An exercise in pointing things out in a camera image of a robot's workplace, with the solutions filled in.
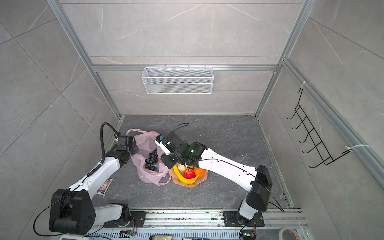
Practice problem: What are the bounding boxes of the red fake strawberry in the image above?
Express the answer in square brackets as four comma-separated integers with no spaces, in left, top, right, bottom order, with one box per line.
[184,170,196,179]

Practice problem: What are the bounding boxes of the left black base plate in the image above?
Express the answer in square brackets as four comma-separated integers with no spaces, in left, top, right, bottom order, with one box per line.
[104,211,147,229]

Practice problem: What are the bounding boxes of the pink plastic bag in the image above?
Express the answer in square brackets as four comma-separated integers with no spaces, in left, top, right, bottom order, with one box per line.
[127,129,172,186]

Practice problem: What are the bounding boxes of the small printed card box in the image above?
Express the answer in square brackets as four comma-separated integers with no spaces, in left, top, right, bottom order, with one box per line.
[96,179,114,198]

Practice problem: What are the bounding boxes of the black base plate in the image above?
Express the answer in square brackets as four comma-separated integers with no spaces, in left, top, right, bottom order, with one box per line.
[104,211,147,229]
[223,211,265,227]

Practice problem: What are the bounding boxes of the black wire hook rack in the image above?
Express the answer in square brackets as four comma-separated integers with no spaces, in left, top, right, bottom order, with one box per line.
[286,89,352,169]

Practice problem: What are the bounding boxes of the beige fake fruit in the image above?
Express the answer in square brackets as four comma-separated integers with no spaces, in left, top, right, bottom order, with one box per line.
[177,164,186,174]

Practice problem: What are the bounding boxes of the white wire mesh basket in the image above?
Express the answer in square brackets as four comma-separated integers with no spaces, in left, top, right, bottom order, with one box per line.
[142,67,214,95]

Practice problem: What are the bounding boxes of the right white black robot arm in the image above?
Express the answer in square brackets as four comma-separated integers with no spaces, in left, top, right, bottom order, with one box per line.
[155,132,273,225]

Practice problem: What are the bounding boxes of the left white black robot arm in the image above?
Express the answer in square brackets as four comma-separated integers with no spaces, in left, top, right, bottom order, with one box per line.
[49,136,139,235]

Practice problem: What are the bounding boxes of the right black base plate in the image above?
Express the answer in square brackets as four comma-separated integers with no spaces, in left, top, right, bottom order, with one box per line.
[223,211,265,227]

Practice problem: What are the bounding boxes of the pink scalloped bowl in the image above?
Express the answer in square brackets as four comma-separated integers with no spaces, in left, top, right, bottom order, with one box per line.
[169,166,208,188]

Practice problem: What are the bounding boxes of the dark fake grapes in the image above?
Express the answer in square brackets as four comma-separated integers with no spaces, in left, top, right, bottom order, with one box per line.
[145,150,159,172]

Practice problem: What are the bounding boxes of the yellow fake banana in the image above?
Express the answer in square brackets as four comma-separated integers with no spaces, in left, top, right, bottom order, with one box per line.
[173,165,199,185]

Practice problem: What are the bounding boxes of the orange fake fruit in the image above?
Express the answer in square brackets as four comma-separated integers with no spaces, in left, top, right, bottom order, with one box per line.
[194,168,206,178]

